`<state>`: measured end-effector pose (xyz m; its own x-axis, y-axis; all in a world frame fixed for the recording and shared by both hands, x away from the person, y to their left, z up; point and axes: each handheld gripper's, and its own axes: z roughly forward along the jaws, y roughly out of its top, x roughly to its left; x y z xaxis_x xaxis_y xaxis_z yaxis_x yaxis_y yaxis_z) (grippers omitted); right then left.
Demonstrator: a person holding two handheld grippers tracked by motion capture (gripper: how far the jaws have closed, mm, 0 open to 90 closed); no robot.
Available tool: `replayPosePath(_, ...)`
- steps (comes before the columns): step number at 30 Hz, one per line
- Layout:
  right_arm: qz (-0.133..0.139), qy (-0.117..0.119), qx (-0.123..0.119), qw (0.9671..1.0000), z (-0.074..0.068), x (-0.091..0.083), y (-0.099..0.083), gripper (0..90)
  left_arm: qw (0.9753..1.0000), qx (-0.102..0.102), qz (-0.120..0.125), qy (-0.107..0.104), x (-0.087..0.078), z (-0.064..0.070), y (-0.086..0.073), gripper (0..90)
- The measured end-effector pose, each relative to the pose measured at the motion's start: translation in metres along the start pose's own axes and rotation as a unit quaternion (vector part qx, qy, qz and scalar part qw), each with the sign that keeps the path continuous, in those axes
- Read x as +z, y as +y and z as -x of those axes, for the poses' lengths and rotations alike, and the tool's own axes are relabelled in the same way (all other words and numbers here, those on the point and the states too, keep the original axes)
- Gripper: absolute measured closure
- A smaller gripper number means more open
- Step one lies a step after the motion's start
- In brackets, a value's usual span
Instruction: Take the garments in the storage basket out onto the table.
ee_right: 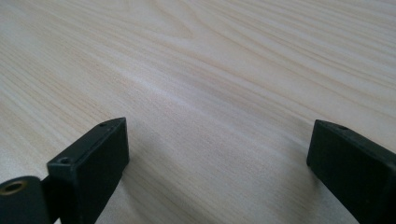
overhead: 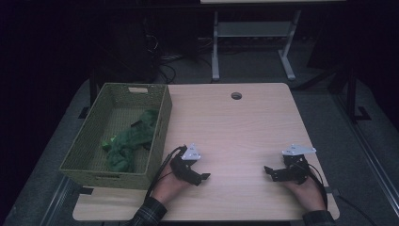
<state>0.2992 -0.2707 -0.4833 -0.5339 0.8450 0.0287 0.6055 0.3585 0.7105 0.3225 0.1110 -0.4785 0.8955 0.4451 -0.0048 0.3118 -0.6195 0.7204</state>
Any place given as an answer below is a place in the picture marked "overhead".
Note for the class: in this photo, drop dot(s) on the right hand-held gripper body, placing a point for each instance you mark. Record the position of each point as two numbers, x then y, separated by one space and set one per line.
298 169

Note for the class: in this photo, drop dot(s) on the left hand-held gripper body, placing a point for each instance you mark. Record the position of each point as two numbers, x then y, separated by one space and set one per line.
183 166

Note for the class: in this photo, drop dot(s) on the green plush dinosaur garment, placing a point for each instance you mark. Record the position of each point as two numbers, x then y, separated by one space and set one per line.
128 141

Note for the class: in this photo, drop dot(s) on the green woven basket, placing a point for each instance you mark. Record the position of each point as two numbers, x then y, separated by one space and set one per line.
94 157

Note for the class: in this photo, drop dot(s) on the person's right hand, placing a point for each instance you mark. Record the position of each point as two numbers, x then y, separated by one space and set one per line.
309 193

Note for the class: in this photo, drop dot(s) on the person's left hand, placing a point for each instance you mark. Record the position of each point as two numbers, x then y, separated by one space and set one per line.
169 188

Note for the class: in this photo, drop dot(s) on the black stand leg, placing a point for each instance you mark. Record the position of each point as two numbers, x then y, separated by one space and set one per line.
351 91

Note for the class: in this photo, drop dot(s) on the metal frame rail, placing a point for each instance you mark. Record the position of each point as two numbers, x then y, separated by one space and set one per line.
373 160
56 201

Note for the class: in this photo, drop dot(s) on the white metal table frame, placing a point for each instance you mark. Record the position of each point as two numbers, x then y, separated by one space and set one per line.
254 29

